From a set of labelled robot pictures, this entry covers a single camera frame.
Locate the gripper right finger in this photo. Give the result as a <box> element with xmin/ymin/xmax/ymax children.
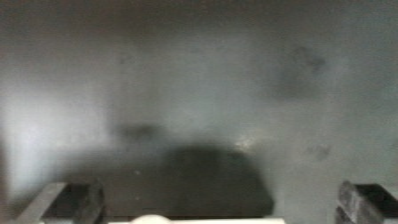
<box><xmin>334</xmin><ymin>181</ymin><xmax>398</xmax><ymax>224</ymax></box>

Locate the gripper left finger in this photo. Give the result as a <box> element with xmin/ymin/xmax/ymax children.
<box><xmin>16</xmin><ymin>182</ymin><xmax>105</xmax><ymax>224</ymax></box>

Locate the white front drawer tray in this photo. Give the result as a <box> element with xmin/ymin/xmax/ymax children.
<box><xmin>0</xmin><ymin>0</ymin><xmax>398</xmax><ymax>224</ymax></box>

